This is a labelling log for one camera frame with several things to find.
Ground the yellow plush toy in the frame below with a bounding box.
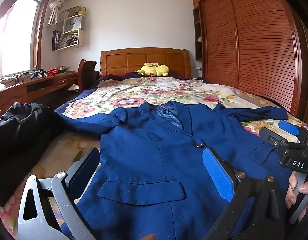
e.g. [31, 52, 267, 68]
[134, 62, 169, 77]

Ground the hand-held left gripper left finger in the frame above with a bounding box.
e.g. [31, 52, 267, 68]
[17, 147, 101, 240]

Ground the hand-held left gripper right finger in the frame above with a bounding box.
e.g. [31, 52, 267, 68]
[202, 147, 285, 240]

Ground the wooden louvered wardrobe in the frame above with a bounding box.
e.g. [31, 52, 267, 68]
[191, 0, 308, 123]

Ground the wooden chair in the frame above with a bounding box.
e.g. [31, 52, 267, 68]
[78, 59, 101, 92]

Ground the person's right hand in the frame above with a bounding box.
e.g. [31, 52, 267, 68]
[285, 171, 308, 208]

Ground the row of books and folders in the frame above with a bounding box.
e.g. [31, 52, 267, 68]
[52, 30, 78, 50]

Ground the black gadget on desk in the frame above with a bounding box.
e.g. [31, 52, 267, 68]
[30, 67, 48, 79]

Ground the wooden bed headboard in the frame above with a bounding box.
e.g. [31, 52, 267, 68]
[100, 47, 192, 79]

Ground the window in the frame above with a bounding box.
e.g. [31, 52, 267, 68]
[0, 0, 44, 80]

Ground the wooden desk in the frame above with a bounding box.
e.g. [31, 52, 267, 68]
[0, 71, 79, 120]

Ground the white wall shelf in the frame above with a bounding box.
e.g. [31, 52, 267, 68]
[51, 6, 87, 52]

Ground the tied beige curtain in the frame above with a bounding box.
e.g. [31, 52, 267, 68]
[47, 0, 69, 26]

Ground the black cloth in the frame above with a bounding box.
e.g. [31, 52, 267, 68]
[0, 102, 64, 205]

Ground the floral blanket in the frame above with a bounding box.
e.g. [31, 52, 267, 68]
[0, 76, 308, 240]

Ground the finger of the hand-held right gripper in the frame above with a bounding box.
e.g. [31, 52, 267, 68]
[259, 127, 302, 155]
[279, 119, 308, 144]

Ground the blue suit jacket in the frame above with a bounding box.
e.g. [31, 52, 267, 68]
[55, 101, 294, 240]

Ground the white paper bag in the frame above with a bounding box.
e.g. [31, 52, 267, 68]
[63, 14, 83, 30]

